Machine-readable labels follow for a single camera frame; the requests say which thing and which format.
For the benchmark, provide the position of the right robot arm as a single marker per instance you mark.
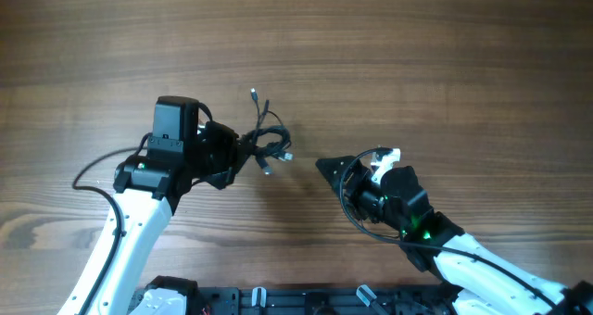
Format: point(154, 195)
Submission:
point(387, 202)

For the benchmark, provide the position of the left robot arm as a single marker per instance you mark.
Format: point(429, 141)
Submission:
point(180, 153)

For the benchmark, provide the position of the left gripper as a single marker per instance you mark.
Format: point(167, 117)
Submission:
point(233, 147)

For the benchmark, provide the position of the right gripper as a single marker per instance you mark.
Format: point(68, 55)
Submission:
point(349, 178)

